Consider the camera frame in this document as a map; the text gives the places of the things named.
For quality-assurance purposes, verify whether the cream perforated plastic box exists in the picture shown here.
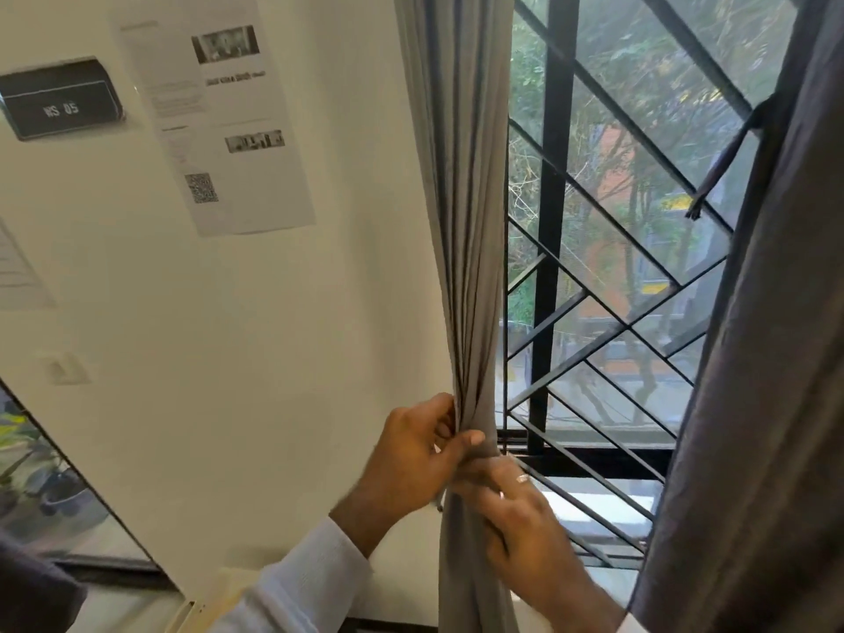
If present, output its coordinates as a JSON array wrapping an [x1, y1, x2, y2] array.
[[164, 564, 265, 633]]

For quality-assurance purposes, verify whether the person's left hand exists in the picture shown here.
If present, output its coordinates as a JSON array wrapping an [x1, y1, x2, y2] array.
[[329, 393, 488, 560]]

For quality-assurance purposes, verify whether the person's left forearm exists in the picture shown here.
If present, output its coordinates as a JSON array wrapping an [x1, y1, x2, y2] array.
[[210, 518, 374, 633]]

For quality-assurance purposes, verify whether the dark grey curtain tie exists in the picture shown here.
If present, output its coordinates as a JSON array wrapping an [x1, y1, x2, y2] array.
[[685, 95, 779, 222]]

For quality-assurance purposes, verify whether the white printed paper sheet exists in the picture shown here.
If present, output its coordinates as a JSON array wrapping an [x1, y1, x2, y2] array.
[[105, 0, 317, 238]]

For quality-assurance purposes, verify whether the light grey curtain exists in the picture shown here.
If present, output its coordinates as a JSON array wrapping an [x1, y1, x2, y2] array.
[[393, 0, 522, 633]]

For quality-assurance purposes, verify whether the dark grey curtain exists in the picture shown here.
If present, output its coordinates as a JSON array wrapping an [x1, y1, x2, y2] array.
[[626, 0, 844, 633]]

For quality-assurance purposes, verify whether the orange brick building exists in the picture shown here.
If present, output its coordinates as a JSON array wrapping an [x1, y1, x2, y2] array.
[[579, 121, 660, 324]]

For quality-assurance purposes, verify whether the person's right forearm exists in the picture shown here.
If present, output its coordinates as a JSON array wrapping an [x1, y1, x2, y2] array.
[[540, 572, 651, 633]]

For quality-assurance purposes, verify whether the white text paper sheet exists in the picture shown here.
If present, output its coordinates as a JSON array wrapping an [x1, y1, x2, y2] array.
[[0, 215, 57, 312]]

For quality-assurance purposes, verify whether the black wall sign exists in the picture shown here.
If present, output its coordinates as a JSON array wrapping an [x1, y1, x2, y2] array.
[[0, 56, 127, 142]]

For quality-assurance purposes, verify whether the person's right hand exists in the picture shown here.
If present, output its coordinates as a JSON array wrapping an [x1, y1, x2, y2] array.
[[447, 454, 592, 604]]

